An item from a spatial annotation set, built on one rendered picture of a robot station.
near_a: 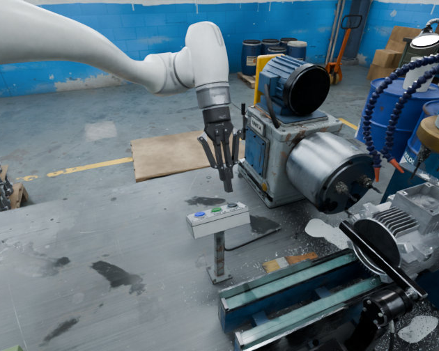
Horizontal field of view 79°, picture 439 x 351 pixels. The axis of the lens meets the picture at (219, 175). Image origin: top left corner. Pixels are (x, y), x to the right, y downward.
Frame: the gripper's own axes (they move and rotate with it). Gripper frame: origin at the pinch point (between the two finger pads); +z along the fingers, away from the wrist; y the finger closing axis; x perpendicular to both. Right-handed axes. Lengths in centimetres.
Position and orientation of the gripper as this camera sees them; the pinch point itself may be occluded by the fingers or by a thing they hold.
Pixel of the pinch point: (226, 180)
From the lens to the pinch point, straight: 76.9
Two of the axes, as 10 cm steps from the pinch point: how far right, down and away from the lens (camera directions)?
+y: 9.3, -2.1, 3.0
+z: 1.6, 9.7, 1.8
